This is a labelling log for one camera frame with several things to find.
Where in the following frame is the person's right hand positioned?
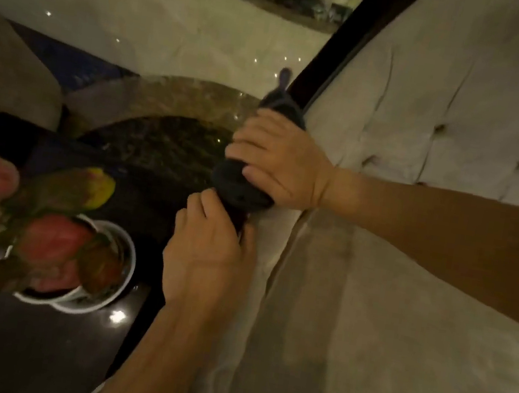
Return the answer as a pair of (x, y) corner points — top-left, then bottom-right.
(217, 102), (346, 216)

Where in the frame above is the person's left hand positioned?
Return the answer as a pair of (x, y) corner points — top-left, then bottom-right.
(154, 182), (268, 322)

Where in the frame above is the dark blue cleaning cloth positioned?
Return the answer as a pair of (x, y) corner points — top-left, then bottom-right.
(206, 59), (316, 220)

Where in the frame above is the beige tufted sofa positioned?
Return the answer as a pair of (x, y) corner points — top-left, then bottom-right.
(184, 0), (519, 393)

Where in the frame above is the person's right forearm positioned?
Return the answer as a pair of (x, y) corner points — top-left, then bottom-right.
(309, 168), (519, 336)

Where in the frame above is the person's left forearm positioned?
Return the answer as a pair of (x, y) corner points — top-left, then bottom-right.
(89, 285), (244, 393)

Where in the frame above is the white round plant pot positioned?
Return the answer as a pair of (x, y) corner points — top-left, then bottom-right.
(0, 204), (142, 323)

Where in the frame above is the pink and green leafy plant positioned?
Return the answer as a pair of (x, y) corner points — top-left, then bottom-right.
(0, 152), (140, 333)

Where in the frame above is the dark glossy side table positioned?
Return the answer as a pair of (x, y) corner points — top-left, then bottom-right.
(0, 111), (229, 393)

